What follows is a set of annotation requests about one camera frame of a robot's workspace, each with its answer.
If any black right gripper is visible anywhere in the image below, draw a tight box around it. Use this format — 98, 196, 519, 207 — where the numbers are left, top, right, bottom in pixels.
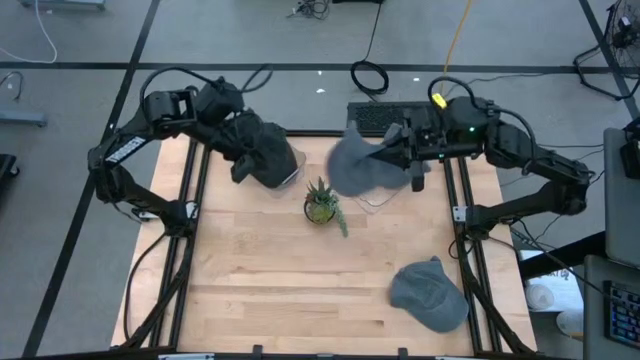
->
367, 97, 494, 193

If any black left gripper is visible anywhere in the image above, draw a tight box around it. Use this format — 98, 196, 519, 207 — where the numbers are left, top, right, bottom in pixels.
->
209, 112, 266, 185

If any black baseball cap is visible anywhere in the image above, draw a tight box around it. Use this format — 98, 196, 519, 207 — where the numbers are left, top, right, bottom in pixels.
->
219, 117, 301, 190

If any grey baseball cap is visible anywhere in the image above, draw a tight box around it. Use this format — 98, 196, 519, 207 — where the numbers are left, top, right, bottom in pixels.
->
325, 125, 429, 199
388, 255, 470, 335

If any clear plastic container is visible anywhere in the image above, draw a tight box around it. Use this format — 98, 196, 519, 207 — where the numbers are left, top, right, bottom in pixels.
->
344, 134, 426, 215
269, 147, 308, 199

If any black computer case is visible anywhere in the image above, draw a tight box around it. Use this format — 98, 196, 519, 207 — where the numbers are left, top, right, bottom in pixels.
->
346, 101, 451, 135

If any potted succulent plant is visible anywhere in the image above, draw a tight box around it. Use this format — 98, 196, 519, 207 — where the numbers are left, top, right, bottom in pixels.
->
303, 177, 350, 239

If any black desk crossbar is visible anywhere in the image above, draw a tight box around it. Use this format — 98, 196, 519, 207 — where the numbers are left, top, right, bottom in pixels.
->
517, 230, 609, 281

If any white cardboard box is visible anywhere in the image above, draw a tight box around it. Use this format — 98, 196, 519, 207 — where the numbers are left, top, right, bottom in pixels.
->
519, 249, 585, 341

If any grey desk panel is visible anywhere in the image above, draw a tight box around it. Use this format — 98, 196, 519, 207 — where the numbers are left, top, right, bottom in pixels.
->
602, 127, 640, 271

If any black device on desk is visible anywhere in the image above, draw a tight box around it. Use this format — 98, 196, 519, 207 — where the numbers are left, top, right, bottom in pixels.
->
619, 117, 640, 181

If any grey furniture foot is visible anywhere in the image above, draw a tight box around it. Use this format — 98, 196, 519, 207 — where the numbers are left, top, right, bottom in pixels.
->
0, 110, 50, 127
18, 0, 107, 12

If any black floor fan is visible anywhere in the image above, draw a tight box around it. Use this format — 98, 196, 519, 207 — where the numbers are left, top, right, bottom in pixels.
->
572, 0, 640, 101

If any keyboard with coloured keys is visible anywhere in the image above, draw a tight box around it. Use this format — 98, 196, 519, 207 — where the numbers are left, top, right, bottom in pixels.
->
602, 279, 640, 351

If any black metal table frame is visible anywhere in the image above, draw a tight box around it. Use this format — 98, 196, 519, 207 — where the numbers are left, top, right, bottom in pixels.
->
110, 112, 539, 360

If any black coiled cable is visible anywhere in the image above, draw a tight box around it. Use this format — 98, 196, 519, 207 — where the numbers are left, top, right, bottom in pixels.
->
349, 0, 390, 96

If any yellow cable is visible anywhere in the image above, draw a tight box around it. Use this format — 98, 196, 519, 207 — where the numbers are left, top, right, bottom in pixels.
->
437, 0, 474, 101

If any tangle of dark cables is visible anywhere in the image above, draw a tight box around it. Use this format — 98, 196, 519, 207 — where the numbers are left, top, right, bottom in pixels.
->
287, 0, 332, 21

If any white cable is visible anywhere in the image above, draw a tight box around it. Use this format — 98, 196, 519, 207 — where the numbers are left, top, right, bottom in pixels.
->
0, 0, 59, 65

